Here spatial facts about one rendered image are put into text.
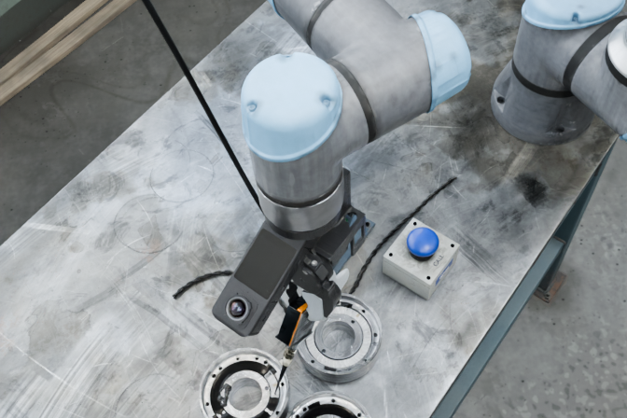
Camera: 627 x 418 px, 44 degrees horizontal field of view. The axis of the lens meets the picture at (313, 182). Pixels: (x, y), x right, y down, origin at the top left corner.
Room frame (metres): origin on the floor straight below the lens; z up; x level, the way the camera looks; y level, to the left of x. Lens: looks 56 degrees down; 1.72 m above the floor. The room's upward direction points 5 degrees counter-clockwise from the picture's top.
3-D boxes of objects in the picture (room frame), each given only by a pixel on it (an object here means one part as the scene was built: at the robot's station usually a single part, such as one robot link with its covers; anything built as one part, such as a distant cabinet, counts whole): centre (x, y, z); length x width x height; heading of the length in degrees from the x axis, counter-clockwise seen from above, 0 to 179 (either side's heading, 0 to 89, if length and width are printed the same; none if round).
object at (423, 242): (0.48, -0.13, 0.85); 0.04 x 0.04 x 0.05
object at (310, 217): (0.38, 0.01, 1.15); 0.08 x 0.08 x 0.05
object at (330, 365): (0.38, -0.01, 0.82); 0.08 x 0.08 x 0.02
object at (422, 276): (0.48, -0.13, 0.82); 0.08 x 0.07 x 0.05; 139
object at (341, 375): (0.38, -0.01, 0.82); 0.10 x 0.10 x 0.04
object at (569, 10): (0.72, -0.35, 0.97); 0.13 x 0.12 x 0.14; 28
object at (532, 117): (0.73, -0.35, 0.85); 0.15 x 0.15 x 0.10
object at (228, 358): (0.32, 0.10, 0.82); 0.10 x 0.10 x 0.04
